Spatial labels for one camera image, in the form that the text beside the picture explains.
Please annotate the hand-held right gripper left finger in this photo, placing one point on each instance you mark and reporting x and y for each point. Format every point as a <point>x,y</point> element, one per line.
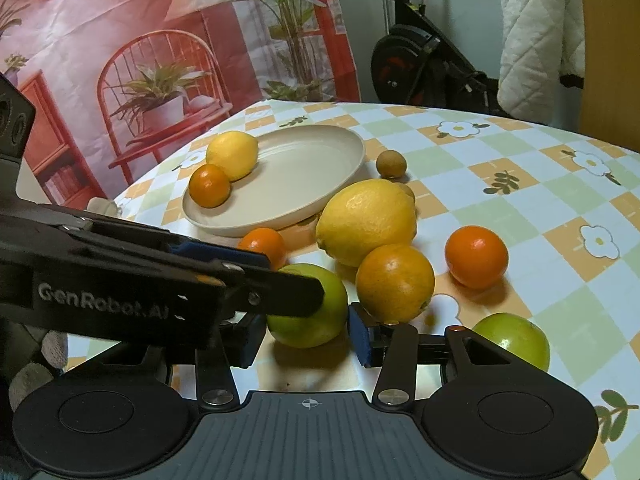
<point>248,340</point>

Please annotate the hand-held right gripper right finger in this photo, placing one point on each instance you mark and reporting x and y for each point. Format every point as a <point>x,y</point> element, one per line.
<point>360,335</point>

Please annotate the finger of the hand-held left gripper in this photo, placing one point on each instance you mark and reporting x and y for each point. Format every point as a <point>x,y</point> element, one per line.
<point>220,256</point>
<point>285,297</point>

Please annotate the green apple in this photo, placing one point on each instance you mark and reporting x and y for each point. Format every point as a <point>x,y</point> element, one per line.
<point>305,331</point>
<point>515,332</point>

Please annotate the orange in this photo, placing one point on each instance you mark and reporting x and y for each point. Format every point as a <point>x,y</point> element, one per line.
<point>265,242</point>
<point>476,256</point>
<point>210,186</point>
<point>395,282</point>

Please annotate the yellow lemon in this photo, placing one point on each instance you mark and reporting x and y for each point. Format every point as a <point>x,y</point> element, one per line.
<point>232,155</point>
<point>367,220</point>

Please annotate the beige round plate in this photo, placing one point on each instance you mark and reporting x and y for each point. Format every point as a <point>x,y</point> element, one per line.
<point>300,175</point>

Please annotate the small brown kiwi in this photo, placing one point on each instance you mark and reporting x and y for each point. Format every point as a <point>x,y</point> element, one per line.
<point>391,164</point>
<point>407,191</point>

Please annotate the person's left hand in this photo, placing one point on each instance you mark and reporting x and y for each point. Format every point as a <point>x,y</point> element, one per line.
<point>35,380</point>

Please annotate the clear glass object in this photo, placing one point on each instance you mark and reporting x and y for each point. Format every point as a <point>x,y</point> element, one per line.
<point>102,206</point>

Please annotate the printed backdrop cloth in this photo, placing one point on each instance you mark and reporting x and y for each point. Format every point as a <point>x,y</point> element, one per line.
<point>150,35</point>

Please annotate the black exercise bike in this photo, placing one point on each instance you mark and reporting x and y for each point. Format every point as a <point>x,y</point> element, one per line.
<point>425,55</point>

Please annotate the white quilted blanket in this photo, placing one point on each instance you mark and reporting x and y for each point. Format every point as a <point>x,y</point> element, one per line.
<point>535,35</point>

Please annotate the wooden board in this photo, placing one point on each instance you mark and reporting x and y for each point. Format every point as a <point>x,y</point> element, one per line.
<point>610,60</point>

